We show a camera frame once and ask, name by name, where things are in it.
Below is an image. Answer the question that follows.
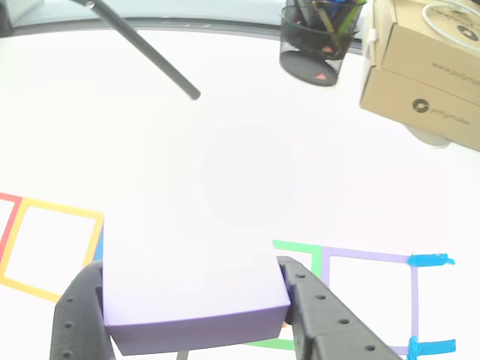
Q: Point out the purple square block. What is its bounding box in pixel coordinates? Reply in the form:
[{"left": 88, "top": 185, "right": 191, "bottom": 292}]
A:
[{"left": 101, "top": 213, "right": 293, "bottom": 356}]

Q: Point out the blue tape strip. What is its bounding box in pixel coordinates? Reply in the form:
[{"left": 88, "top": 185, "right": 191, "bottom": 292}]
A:
[
  {"left": 406, "top": 336, "right": 458, "bottom": 360},
  {"left": 406, "top": 253, "right": 457, "bottom": 268}
]

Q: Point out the black mesh bin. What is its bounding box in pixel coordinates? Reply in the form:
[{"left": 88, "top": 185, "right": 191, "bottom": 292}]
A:
[{"left": 279, "top": 0, "right": 368, "bottom": 87}]

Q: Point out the green pen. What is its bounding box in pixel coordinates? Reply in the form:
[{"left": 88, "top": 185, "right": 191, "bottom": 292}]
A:
[{"left": 335, "top": 1, "right": 365, "bottom": 42}]

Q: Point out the green square frame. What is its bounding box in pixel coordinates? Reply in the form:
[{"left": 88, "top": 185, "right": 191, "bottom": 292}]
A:
[{"left": 243, "top": 239, "right": 324, "bottom": 352}]

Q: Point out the blue square frame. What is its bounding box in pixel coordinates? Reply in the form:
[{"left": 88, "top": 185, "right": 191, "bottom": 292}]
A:
[{"left": 93, "top": 228, "right": 105, "bottom": 263}]

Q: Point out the purple square frame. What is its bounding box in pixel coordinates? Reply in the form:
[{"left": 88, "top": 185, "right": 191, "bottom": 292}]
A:
[{"left": 321, "top": 245, "right": 420, "bottom": 357}]

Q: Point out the orange square frame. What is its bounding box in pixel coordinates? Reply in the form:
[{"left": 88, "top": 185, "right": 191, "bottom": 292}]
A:
[{"left": 0, "top": 196, "right": 105, "bottom": 304}]

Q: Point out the red square frame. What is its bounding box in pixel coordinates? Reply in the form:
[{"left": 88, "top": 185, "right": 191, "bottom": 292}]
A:
[{"left": 0, "top": 192, "right": 24, "bottom": 263}]

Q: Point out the black round post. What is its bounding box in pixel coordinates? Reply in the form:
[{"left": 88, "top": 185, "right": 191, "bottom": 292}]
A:
[{"left": 70, "top": 0, "right": 202, "bottom": 101}]

